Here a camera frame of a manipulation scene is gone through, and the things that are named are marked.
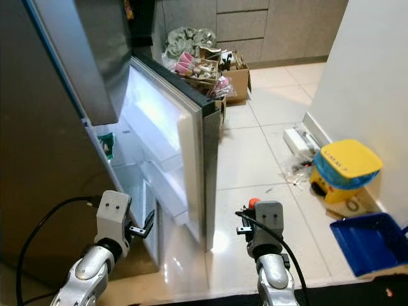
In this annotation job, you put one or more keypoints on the grey steel fridge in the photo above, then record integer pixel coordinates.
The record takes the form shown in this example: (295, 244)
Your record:
(51, 140)

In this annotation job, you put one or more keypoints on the white rectangular device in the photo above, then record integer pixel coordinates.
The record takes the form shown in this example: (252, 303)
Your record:
(301, 140)

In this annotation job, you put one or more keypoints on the brown cardboard sheet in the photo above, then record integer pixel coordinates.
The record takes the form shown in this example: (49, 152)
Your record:
(354, 209)

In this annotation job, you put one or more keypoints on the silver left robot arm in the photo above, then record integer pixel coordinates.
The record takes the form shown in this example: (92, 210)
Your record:
(89, 280)

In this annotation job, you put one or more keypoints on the blue bin liner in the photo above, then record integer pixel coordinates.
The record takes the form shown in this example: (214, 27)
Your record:
(335, 177)

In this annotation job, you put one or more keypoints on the small cardboard box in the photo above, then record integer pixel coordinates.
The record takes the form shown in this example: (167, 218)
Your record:
(237, 83)

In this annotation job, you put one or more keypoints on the green snack packet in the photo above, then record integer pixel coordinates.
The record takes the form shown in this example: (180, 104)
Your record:
(106, 145)

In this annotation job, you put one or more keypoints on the grey fridge door with shelves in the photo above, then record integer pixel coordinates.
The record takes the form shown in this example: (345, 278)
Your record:
(166, 121)

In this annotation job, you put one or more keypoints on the crumpled clear plastic bag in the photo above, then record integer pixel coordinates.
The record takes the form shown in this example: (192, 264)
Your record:
(296, 172)

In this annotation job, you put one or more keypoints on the pink patterned plastic bag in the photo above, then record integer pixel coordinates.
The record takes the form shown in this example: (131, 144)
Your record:
(223, 86)

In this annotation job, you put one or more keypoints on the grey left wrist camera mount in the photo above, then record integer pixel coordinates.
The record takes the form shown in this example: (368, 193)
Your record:
(113, 213)

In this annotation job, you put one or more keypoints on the yellow pedal bin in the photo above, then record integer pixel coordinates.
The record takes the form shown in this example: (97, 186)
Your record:
(350, 159)

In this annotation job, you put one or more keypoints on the pink cup stack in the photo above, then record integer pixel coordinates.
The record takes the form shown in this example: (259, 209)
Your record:
(185, 62)

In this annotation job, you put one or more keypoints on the clear door shelf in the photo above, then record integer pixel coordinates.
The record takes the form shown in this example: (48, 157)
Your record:
(153, 151)
(166, 191)

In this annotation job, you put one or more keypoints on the grey crumpled plastic bag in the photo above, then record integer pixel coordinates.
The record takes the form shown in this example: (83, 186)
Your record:
(188, 39)

